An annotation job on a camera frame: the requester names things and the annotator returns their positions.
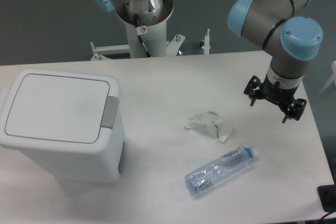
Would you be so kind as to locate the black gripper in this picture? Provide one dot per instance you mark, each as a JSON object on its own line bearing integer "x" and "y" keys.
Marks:
{"x": 276, "y": 94}

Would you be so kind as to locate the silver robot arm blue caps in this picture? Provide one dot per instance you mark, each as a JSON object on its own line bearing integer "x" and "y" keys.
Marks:
{"x": 273, "y": 25}

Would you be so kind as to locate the white plastic trash can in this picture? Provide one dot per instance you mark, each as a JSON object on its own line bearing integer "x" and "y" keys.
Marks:
{"x": 99, "y": 161}

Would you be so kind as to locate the white trash can lid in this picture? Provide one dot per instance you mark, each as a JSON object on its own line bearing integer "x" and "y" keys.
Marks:
{"x": 56, "y": 108}

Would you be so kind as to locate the crumpled white plastic wrapper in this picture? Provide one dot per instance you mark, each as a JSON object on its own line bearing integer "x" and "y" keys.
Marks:
{"x": 217, "y": 126}

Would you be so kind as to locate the empty clear plastic bottle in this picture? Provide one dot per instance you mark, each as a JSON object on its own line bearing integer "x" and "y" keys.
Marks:
{"x": 220, "y": 169}

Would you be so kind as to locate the white furniture piece at right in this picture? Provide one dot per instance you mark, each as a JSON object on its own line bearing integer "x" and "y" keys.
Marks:
{"x": 329, "y": 82}

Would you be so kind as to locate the black device at table edge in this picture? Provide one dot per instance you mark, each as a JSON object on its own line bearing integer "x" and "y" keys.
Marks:
{"x": 327, "y": 197}

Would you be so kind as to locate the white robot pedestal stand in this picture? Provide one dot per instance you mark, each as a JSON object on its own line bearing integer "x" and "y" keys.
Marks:
{"x": 145, "y": 24}

